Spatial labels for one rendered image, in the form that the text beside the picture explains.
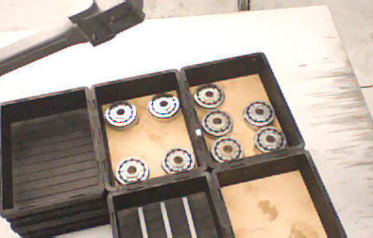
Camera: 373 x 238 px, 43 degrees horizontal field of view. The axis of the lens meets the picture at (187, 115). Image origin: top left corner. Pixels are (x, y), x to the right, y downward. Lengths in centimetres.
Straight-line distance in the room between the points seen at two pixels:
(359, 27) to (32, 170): 226
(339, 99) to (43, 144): 108
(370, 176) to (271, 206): 42
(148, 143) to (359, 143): 74
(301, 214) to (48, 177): 78
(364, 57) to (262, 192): 172
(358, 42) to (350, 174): 152
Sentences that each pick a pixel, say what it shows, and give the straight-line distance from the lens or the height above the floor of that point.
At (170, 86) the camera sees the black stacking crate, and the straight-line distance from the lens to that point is 165.
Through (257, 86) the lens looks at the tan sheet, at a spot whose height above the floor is 83.
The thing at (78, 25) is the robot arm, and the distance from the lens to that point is 112.
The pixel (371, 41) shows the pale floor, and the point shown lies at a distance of 316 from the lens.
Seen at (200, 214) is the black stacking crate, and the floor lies 83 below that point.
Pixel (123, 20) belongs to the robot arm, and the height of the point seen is 139.
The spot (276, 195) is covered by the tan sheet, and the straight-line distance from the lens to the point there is 148.
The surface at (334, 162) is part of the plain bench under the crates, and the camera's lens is 172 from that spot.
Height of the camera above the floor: 215
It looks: 55 degrees down
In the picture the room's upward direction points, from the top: 2 degrees counter-clockwise
